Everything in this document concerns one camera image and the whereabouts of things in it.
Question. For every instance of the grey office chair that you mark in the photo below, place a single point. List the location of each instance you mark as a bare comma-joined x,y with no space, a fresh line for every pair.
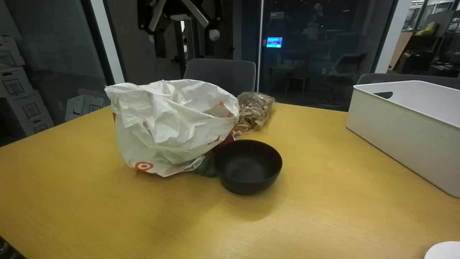
223,74

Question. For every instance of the dark green object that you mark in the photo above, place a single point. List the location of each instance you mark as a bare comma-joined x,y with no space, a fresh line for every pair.
209,167

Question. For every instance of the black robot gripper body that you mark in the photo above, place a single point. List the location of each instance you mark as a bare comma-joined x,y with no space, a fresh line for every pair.
176,9

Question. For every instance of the white cardboard archive box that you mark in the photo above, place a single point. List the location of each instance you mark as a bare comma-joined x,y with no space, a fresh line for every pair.
31,113
11,52
15,84

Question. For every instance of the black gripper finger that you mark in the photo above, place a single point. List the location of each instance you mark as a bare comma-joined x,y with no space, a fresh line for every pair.
153,19
200,19

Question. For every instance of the black bowl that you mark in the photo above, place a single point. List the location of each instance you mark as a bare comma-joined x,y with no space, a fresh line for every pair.
246,167

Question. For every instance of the white rounded object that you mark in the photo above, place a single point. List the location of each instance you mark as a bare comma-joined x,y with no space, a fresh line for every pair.
443,251

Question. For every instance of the white orange plastic shopping bag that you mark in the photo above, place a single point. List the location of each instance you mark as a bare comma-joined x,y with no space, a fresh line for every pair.
163,124

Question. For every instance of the clear bag of brown snacks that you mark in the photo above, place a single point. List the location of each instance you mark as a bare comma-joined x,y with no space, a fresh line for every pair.
257,110

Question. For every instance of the blue lit monitor screen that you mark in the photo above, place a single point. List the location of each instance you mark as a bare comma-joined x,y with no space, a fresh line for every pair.
274,42

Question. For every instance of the white plastic storage bin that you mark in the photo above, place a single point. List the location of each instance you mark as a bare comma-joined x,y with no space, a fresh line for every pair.
407,124

